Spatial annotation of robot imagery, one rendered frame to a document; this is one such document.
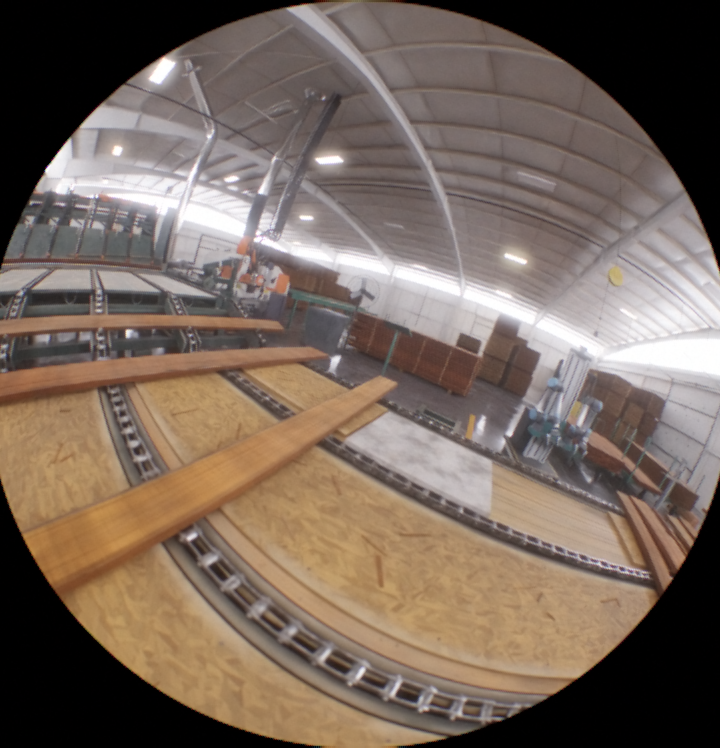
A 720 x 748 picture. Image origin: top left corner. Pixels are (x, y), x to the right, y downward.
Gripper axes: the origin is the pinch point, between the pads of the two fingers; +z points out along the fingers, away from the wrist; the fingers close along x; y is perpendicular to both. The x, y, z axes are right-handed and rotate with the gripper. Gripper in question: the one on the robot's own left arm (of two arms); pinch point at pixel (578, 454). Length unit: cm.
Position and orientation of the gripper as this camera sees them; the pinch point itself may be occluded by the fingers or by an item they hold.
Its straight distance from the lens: 314.3
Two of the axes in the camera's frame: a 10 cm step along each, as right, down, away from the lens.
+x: 7.9, 5.0, -3.5
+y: -2.5, -2.5, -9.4
